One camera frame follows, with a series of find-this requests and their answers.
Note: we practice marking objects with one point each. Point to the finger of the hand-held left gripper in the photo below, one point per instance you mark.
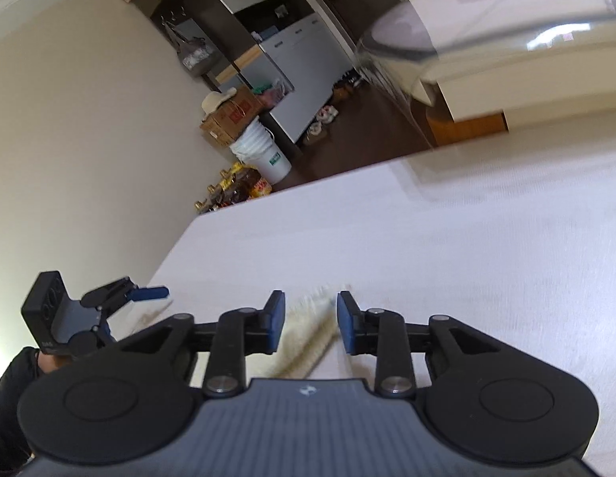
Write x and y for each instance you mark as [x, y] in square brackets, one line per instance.
[151, 293]

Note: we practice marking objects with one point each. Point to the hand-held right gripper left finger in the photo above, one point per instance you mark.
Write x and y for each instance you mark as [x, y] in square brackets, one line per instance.
[275, 323]

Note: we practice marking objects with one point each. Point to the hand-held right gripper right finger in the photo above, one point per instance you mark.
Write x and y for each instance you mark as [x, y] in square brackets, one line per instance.
[345, 323]

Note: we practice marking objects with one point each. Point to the pale yellow towel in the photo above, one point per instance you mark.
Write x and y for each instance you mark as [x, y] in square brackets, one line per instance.
[308, 328]

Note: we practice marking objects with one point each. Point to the person's left forearm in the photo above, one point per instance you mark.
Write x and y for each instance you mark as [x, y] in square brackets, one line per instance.
[12, 407]

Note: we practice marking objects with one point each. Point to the person's left hand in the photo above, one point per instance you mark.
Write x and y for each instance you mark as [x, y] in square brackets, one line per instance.
[47, 361]

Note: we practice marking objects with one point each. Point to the cluster of cooking oil bottles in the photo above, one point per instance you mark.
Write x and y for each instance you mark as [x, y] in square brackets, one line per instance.
[238, 186]

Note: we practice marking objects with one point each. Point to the white plastic bucket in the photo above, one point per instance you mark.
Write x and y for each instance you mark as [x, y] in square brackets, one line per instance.
[263, 154]

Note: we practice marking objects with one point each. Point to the straw hat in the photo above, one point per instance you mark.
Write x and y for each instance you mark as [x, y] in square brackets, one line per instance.
[218, 100]

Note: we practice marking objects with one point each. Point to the row of shoes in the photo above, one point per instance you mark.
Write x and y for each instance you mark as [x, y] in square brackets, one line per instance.
[327, 114]

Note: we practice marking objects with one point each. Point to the colourful clothes pile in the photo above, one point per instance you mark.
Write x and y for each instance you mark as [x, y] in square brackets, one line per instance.
[272, 93]

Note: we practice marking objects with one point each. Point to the grey hanging bag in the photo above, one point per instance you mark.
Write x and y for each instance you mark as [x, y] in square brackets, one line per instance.
[193, 54]

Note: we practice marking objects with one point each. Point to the grey white cabinet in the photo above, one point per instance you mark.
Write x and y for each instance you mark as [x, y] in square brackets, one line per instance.
[298, 69]

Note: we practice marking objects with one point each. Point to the blue storage box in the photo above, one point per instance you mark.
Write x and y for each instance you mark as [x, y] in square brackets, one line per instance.
[265, 32]

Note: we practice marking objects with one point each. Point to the beige glass-topped dining table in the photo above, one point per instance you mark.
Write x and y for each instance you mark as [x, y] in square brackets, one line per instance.
[511, 74]

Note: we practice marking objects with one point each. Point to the small dark object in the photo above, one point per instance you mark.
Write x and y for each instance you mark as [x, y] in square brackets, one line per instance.
[281, 10]

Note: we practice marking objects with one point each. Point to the dark brown door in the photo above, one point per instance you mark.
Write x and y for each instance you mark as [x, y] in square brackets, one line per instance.
[347, 5]

